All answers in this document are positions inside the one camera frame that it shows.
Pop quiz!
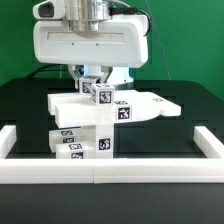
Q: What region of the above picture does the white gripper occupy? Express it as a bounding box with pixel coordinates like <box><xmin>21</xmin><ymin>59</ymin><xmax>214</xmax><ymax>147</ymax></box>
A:
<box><xmin>33</xmin><ymin>0</ymin><xmax>149</xmax><ymax>89</ymax></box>

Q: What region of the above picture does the white tagged cube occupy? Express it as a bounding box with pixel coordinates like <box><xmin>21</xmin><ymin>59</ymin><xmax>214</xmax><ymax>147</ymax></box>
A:
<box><xmin>91</xmin><ymin>83</ymin><xmax>115</xmax><ymax>106</ymax></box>
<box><xmin>79</xmin><ymin>76</ymin><xmax>99</xmax><ymax>94</ymax></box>

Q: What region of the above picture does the white chair back frame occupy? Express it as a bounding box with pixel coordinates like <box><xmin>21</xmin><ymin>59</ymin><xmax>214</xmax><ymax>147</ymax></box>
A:
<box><xmin>48</xmin><ymin>90</ymin><xmax>181</xmax><ymax>128</ymax></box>

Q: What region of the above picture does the white chair seat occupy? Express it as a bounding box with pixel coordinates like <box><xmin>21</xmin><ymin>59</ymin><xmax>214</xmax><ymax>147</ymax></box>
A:
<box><xmin>79</xmin><ymin>124</ymin><xmax>114</xmax><ymax>159</ymax></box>

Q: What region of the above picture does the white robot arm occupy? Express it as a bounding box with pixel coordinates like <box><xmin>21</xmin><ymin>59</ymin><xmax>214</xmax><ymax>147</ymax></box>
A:
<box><xmin>33</xmin><ymin>0</ymin><xmax>151</xmax><ymax>83</ymax></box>

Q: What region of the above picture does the white U-shaped fence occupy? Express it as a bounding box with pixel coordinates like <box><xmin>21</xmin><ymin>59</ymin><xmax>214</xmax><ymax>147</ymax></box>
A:
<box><xmin>0</xmin><ymin>125</ymin><xmax>224</xmax><ymax>184</ymax></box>

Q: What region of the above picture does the black cable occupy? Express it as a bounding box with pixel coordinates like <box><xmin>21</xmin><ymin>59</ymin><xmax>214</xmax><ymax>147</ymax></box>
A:
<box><xmin>26</xmin><ymin>64</ymin><xmax>71</xmax><ymax>80</ymax></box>

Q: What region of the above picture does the grey hose cable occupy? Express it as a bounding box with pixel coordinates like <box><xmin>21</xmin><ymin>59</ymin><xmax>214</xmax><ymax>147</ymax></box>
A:
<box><xmin>109</xmin><ymin>0</ymin><xmax>153</xmax><ymax>38</ymax></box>

